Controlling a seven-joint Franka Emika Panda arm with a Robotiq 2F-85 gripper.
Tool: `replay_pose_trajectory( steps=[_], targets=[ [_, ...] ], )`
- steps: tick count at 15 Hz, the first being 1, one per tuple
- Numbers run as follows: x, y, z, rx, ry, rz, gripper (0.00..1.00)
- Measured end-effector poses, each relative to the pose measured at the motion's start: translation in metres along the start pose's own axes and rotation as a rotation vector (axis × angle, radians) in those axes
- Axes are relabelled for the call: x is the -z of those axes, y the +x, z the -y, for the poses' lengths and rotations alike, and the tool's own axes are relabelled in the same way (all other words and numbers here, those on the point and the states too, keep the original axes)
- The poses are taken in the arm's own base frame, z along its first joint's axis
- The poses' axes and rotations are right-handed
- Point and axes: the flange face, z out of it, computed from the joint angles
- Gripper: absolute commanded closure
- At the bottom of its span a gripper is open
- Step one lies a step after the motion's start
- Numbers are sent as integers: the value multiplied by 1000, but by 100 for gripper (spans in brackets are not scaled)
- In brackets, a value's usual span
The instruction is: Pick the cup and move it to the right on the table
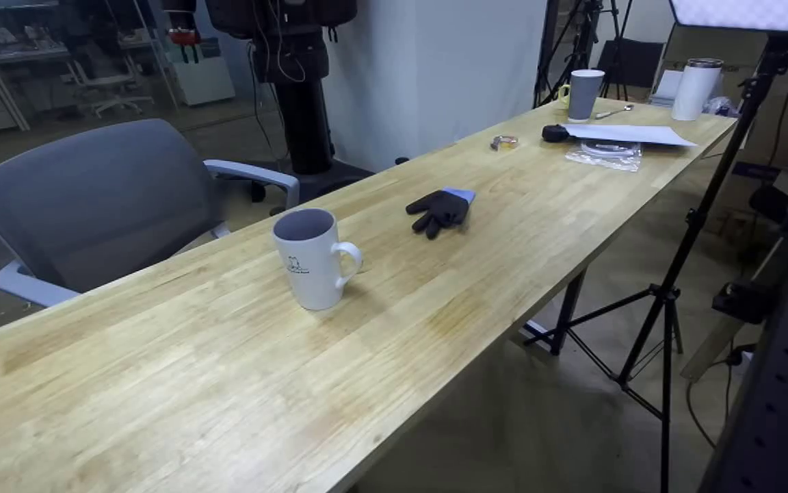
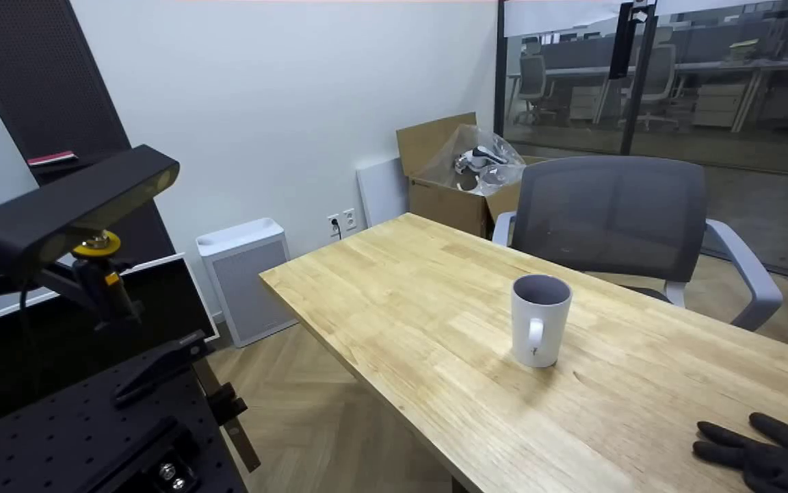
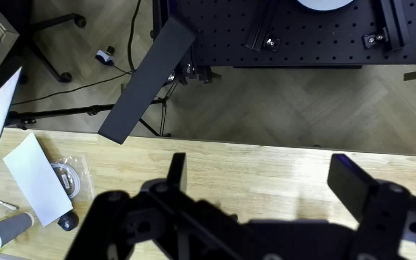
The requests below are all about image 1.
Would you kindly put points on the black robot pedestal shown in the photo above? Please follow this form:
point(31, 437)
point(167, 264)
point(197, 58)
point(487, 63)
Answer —
point(301, 118)

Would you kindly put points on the black work glove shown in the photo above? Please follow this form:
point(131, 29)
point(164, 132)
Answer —
point(437, 211)

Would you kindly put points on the white ceramic mug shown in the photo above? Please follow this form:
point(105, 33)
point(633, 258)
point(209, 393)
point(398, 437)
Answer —
point(307, 264)

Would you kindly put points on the clear plastic bag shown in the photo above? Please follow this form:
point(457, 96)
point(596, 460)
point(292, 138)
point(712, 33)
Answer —
point(604, 155)

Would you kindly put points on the black table leg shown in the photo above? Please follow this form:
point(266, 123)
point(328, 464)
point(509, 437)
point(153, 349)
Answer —
point(567, 312)

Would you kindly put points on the white light panel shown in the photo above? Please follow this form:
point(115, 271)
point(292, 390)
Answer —
point(751, 14)

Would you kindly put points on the white tumbler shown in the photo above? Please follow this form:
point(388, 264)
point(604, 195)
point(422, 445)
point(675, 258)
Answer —
point(693, 92)

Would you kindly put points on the white cabinet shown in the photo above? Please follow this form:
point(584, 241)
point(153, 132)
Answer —
point(199, 74)

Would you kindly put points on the black background chair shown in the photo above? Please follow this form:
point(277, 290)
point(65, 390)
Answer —
point(630, 62)

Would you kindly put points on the black power strip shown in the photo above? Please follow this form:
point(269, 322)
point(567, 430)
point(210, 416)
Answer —
point(741, 303)

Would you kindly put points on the small black round object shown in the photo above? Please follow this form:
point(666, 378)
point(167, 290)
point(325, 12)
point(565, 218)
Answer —
point(552, 132)

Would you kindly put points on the white paper stack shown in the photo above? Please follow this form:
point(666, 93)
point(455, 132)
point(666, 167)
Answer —
point(628, 136)

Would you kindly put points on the black tripod light stand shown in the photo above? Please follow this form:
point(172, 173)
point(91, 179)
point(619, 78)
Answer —
point(689, 237)

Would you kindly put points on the grey office chair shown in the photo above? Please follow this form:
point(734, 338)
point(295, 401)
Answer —
point(93, 201)

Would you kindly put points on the black optical breadboard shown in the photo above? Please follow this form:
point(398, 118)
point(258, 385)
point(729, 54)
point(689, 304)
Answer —
point(781, 401)

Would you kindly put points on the grey cup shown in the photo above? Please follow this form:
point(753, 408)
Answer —
point(587, 93)

